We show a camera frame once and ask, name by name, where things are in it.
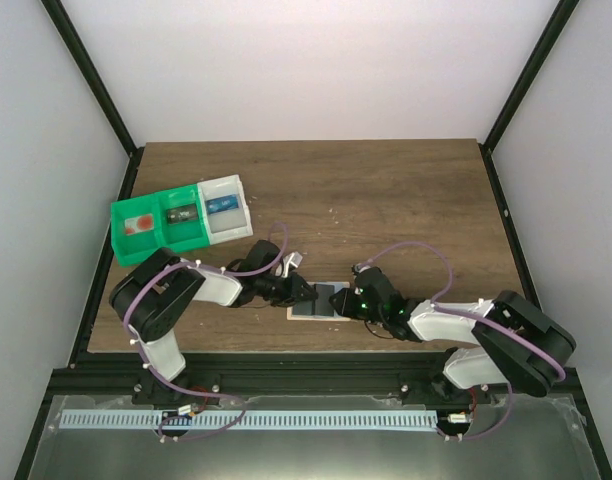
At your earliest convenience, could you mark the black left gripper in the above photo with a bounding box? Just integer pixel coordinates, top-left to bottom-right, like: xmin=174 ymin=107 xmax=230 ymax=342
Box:
xmin=256 ymin=271 xmax=319 ymax=307

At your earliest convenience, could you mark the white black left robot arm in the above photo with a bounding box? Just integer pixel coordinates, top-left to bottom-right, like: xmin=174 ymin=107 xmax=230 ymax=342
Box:
xmin=109 ymin=240 xmax=318 ymax=404

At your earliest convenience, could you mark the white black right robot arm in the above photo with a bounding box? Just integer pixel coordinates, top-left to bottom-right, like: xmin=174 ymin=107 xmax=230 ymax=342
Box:
xmin=329 ymin=266 xmax=577 ymax=403

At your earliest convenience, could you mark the dark card in holder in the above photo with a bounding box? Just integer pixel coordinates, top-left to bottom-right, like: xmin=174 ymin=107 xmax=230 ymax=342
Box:
xmin=314 ymin=283 xmax=335 ymax=318

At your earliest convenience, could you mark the blue credit card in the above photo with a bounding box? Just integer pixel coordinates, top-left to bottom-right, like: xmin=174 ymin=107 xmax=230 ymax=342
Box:
xmin=205 ymin=194 xmax=239 ymax=215

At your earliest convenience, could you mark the black vip card in bin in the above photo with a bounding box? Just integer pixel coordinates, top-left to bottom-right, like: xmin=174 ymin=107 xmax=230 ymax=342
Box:
xmin=166 ymin=203 xmax=199 ymax=225

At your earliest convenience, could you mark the white red card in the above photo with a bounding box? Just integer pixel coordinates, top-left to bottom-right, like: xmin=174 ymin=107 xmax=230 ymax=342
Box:
xmin=124 ymin=213 xmax=154 ymax=236

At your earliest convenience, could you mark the white plastic bin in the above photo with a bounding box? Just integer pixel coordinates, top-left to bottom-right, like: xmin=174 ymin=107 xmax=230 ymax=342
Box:
xmin=197 ymin=175 xmax=253 ymax=245

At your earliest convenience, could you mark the green plastic bin middle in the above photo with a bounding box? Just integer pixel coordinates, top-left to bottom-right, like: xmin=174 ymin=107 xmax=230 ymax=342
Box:
xmin=155 ymin=184 xmax=209 ymax=253

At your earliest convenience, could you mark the green plastic bin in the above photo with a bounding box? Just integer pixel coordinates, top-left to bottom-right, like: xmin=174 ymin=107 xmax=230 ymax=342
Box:
xmin=155 ymin=184 xmax=209 ymax=253
xmin=110 ymin=194 xmax=164 ymax=267

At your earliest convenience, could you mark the green plastic bin left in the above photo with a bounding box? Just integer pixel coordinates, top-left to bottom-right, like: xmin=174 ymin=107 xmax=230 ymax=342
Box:
xmin=110 ymin=194 xmax=164 ymax=267

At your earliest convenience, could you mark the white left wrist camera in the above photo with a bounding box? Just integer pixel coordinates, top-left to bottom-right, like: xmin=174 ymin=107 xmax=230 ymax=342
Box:
xmin=279 ymin=251 xmax=303 ymax=278

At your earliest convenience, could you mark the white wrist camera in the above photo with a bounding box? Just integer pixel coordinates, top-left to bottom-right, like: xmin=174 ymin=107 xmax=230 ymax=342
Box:
xmin=352 ymin=263 xmax=372 ymax=277
xmin=279 ymin=251 xmax=303 ymax=278

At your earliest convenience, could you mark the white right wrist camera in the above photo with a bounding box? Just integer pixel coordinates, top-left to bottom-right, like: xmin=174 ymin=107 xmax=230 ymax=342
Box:
xmin=352 ymin=263 xmax=372 ymax=277

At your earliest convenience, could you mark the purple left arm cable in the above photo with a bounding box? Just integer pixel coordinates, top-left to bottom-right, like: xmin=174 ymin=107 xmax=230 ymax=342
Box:
xmin=123 ymin=222 xmax=290 ymax=444

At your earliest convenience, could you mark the metal base plate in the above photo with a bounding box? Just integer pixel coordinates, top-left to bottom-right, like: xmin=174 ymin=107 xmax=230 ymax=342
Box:
xmin=18 ymin=395 xmax=612 ymax=479

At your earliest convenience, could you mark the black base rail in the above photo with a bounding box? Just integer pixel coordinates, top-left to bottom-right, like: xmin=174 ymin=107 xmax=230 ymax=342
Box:
xmin=50 ymin=351 xmax=580 ymax=409

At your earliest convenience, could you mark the light blue slotted cable duct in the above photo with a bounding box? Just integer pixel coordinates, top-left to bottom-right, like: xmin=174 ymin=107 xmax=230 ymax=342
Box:
xmin=59 ymin=409 xmax=438 ymax=432

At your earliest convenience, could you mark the black frame post left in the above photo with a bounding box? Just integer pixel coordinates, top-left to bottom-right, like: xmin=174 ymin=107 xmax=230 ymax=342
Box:
xmin=41 ymin=0 xmax=138 ymax=157

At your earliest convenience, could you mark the black frame post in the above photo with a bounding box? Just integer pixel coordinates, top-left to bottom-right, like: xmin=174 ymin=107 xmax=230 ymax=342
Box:
xmin=479 ymin=0 xmax=580 ymax=156
xmin=41 ymin=0 xmax=138 ymax=157

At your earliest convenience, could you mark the black frame post right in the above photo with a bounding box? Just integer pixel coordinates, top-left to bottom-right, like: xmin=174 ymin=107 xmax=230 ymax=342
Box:
xmin=479 ymin=0 xmax=580 ymax=156

